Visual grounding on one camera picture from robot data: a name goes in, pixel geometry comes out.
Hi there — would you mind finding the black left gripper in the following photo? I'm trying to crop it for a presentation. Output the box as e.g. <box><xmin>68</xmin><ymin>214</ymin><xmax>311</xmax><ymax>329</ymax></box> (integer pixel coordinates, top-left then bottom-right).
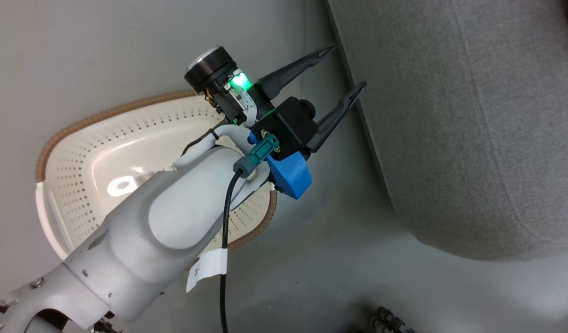
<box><xmin>185</xmin><ymin>44</ymin><xmax>367</xmax><ymax>153</ymax></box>

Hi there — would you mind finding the cream perforated laundry basket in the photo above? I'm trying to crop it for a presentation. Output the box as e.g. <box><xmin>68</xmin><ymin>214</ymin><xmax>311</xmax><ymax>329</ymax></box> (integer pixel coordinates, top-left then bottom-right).
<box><xmin>35</xmin><ymin>89</ymin><xmax>278</xmax><ymax>261</ymax></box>

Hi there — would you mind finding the grey fabric sofa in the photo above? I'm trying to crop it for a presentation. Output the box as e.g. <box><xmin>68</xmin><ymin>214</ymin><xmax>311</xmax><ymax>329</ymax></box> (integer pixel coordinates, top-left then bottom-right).
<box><xmin>326</xmin><ymin>0</ymin><xmax>568</xmax><ymax>262</ymax></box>

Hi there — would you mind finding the teal left cable connector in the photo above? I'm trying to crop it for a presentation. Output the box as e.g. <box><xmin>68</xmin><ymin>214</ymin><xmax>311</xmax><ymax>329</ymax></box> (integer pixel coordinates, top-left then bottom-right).
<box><xmin>233</xmin><ymin>135</ymin><xmax>281</xmax><ymax>179</ymax></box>

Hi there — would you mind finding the blue left camera mount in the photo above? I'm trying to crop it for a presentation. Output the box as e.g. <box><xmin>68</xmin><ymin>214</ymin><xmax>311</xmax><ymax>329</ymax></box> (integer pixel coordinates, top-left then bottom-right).
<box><xmin>248</xmin><ymin>132</ymin><xmax>313</xmax><ymax>200</ymax></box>

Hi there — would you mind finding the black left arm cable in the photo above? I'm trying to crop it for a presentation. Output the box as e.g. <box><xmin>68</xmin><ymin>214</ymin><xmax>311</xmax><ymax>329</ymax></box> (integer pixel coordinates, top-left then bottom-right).
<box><xmin>219</xmin><ymin>169</ymin><xmax>246</xmax><ymax>333</ymax></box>

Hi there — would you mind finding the white paper cable tag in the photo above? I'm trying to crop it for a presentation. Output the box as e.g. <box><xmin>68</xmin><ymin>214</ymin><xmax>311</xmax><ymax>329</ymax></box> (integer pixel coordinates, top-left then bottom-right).
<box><xmin>186</xmin><ymin>248</ymin><xmax>228</xmax><ymax>294</ymax></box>

